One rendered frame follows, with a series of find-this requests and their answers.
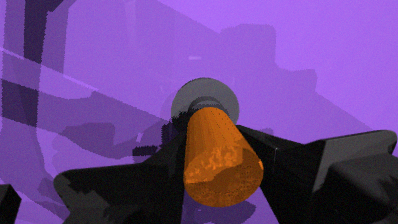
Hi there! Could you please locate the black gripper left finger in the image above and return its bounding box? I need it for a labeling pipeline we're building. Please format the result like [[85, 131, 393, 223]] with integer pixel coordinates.
[[53, 131, 187, 224]]

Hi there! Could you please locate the orange knob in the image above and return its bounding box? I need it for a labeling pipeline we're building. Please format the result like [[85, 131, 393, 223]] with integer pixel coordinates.
[[183, 107, 263, 207]]

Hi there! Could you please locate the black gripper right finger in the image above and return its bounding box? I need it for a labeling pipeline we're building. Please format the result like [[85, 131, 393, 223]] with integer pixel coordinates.
[[235, 125, 398, 224]]

